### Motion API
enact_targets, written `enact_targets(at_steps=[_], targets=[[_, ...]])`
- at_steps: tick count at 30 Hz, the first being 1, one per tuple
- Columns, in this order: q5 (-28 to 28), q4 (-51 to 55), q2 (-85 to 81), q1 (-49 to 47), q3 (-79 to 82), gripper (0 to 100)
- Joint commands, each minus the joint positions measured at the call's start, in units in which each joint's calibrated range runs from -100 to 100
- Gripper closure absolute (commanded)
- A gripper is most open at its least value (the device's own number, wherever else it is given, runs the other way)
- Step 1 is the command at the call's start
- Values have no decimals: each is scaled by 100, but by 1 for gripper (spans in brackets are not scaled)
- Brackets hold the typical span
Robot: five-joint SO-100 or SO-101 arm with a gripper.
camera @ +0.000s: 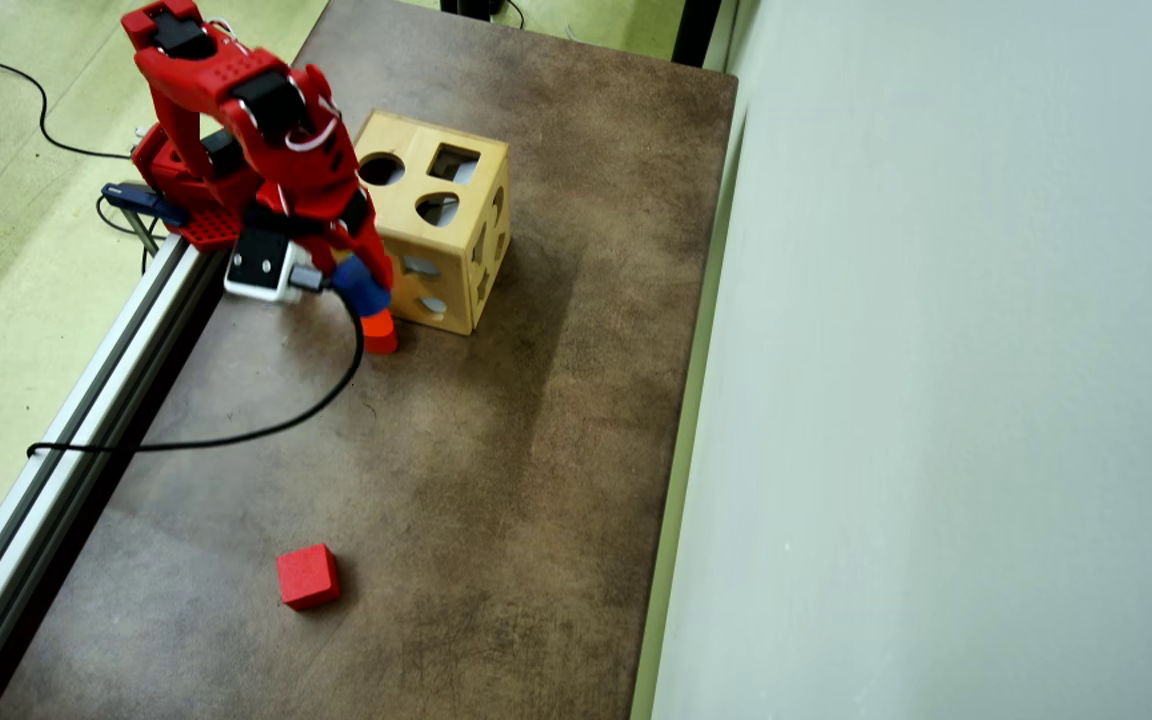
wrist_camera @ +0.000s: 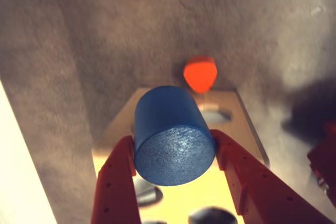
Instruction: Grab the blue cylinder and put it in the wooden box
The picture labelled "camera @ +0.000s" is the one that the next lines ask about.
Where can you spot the blue clamp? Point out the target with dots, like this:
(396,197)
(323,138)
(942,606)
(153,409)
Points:
(141,198)

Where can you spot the red robot arm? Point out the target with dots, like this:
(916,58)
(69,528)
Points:
(196,70)

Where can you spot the aluminium profile rail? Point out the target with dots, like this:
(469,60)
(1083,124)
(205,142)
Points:
(86,430)

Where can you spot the blue cylinder block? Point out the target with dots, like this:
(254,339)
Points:
(361,290)

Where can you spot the wooden shape sorter box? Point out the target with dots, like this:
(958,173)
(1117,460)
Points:
(406,215)

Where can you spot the black post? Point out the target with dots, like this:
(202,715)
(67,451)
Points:
(696,30)

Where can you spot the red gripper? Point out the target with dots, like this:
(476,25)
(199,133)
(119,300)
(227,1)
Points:
(364,243)

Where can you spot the black stand base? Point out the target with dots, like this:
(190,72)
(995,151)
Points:
(471,8)

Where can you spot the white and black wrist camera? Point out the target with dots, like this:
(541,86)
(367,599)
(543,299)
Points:
(258,268)

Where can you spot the red teardrop block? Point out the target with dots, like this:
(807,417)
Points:
(381,335)

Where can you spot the red cube block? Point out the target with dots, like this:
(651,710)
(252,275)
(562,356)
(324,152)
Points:
(308,578)

